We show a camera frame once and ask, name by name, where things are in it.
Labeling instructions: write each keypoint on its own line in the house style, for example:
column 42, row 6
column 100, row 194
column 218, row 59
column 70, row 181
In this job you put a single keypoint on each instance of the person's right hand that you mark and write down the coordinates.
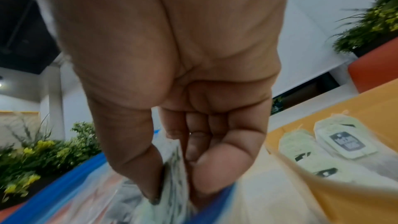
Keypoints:
column 171, row 46

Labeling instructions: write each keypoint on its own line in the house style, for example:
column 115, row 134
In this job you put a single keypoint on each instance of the white sachets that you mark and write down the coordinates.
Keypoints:
column 174, row 188

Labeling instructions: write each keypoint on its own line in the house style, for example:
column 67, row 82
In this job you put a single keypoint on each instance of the clear zip bag blue seal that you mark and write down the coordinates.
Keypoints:
column 62, row 193

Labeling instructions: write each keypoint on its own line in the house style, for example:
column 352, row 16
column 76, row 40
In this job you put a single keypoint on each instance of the rows of green-tagged tea bags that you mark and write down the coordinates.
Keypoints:
column 342, row 139

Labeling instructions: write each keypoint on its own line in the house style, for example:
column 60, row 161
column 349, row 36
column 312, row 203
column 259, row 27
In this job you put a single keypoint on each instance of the yellow tray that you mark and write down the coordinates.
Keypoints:
column 357, row 205

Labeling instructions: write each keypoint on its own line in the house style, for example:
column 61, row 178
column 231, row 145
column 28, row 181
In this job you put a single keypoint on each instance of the beige framed panel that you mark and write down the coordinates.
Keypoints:
column 18, row 124

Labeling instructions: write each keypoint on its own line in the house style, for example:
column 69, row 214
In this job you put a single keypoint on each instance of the red bench seat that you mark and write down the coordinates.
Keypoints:
column 373, row 70
column 9, row 212

